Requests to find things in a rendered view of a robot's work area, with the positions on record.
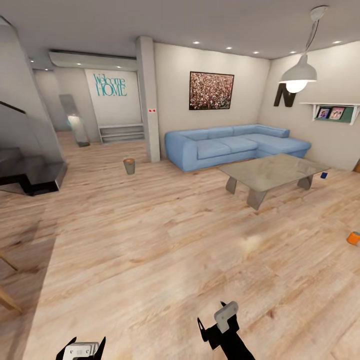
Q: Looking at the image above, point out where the trash can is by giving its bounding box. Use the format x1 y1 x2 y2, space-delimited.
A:
123 158 136 175

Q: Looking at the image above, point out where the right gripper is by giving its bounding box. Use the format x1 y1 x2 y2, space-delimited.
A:
198 315 244 358

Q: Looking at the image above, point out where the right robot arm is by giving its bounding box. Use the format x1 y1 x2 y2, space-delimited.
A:
198 301 256 360

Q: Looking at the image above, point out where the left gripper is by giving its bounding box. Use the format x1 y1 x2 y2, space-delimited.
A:
56 336 106 360

